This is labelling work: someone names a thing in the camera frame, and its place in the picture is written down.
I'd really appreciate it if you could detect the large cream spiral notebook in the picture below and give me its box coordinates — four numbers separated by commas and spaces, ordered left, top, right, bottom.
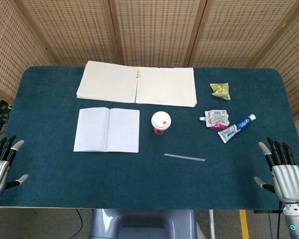
76, 60, 198, 108

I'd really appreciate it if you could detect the squeezed silver spout pouch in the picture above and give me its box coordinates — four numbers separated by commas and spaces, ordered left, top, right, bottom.
199, 110, 230, 129

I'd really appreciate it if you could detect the teal table mat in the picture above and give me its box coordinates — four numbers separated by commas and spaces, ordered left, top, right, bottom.
0, 66, 299, 210

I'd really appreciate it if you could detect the red paper cup white lid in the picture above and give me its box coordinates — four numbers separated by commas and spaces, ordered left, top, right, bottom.
150, 111, 172, 135

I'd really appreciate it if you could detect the white table leg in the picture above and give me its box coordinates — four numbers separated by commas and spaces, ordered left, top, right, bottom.
208, 210, 216, 239

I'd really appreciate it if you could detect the woven bamboo folding screen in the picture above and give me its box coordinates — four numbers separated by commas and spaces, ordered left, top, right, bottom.
0, 0, 299, 152

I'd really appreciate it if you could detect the small white lined notebook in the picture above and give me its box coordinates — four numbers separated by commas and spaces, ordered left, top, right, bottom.
73, 107, 141, 153

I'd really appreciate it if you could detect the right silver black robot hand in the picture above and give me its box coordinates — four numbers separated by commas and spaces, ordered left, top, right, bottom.
253, 137, 299, 204

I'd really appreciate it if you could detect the blue floor cable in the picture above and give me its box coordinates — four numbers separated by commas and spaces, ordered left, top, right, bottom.
74, 208, 84, 239

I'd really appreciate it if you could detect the grey robot torso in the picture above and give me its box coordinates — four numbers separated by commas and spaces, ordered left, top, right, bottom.
89, 208, 198, 239

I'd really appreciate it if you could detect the transparent plastic straw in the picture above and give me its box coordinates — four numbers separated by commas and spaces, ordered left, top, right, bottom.
163, 153, 206, 163

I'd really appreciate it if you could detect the crumpled green wrapper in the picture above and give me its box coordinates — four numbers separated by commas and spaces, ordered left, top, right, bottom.
209, 82, 232, 101

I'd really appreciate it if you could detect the blue white toothpaste tube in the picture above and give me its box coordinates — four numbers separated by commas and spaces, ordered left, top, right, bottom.
217, 114, 257, 144

